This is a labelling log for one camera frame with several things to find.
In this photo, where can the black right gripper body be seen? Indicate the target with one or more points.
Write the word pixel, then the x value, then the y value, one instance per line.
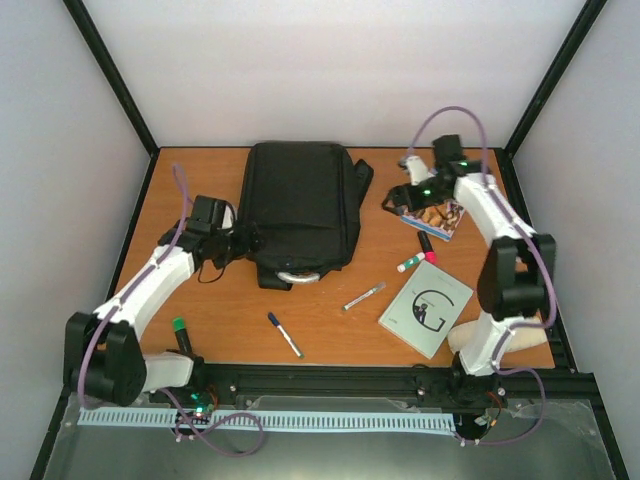
pixel 433 197

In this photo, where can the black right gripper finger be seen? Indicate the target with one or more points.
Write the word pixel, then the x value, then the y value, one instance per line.
pixel 398 195
pixel 397 210

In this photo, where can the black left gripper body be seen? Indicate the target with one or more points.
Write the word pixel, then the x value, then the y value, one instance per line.
pixel 228 251

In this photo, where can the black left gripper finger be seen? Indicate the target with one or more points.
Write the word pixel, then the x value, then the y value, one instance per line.
pixel 254 248
pixel 253 231

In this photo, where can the dog picture book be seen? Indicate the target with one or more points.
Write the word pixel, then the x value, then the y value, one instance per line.
pixel 439 221

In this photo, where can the white glue stick green cap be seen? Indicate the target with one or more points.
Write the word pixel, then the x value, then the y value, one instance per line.
pixel 414 260

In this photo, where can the black student backpack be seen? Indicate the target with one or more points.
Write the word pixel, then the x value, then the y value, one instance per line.
pixel 305 198

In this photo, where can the grey book with G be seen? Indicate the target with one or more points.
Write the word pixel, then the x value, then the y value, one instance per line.
pixel 426 309

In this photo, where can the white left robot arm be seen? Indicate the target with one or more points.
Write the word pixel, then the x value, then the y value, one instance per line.
pixel 103 359

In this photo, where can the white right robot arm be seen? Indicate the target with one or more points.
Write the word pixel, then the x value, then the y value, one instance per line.
pixel 515 287

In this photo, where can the pink highlighter marker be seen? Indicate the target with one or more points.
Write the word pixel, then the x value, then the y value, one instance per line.
pixel 427 248

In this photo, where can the blue capped pen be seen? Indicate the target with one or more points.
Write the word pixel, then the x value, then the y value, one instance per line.
pixel 276 323

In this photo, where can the white pen green tip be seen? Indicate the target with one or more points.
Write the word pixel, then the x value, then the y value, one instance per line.
pixel 370 292

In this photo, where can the green capped black marker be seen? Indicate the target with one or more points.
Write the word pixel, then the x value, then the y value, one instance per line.
pixel 182 337

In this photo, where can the beige cloth roll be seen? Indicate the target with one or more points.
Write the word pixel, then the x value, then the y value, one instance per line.
pixel 524 338

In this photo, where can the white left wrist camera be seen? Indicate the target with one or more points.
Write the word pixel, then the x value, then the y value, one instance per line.
pixel 229 217

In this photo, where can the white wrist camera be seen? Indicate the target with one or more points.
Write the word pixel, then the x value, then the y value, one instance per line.
pixel 229 217
pixel 416 168

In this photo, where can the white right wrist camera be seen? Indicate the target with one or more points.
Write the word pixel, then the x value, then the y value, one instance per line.
pixel 416 168

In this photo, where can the black frame post right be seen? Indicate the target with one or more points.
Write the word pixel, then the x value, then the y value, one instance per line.
pixel 576 35

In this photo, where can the black frame post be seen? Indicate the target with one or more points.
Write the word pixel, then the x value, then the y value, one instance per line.
pixel 100 52
pixel 576 35

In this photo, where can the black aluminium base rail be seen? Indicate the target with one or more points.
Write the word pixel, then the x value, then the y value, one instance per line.
pixel 444 388

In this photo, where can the light blue cable duct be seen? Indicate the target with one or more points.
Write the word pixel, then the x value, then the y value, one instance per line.
pixel 283 421

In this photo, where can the black frame post left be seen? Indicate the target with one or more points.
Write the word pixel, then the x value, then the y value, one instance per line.
pixel 100 52

